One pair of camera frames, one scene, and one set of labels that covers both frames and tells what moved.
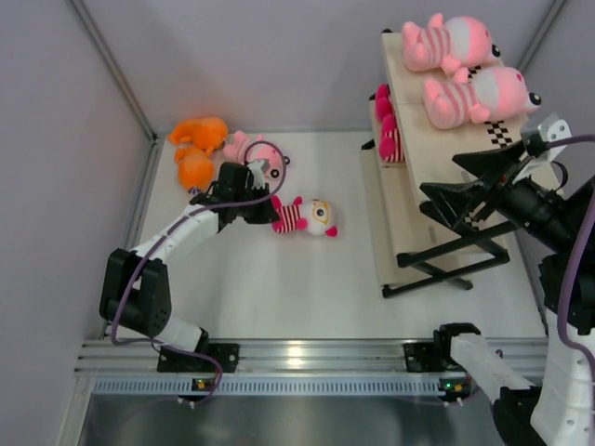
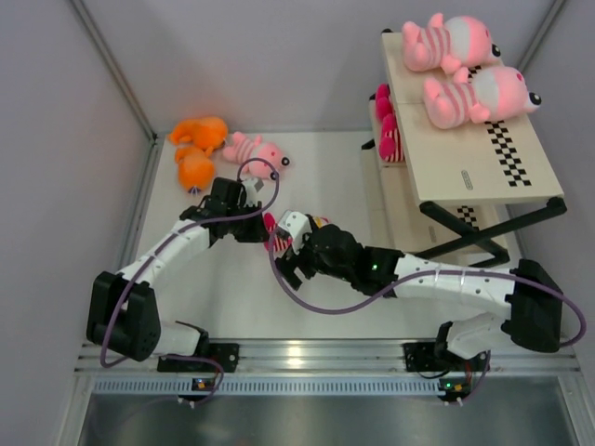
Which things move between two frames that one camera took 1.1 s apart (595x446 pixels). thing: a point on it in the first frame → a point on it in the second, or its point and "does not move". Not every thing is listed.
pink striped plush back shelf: x=449 y=45 does not move
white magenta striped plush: x=317 y=216 → x=281 y=242
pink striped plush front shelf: x=477 y=95 does not move
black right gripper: x=453 y=199 → x=290 y=262
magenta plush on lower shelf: x=390 y=145 does not move
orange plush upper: x=206 y=133 does not move
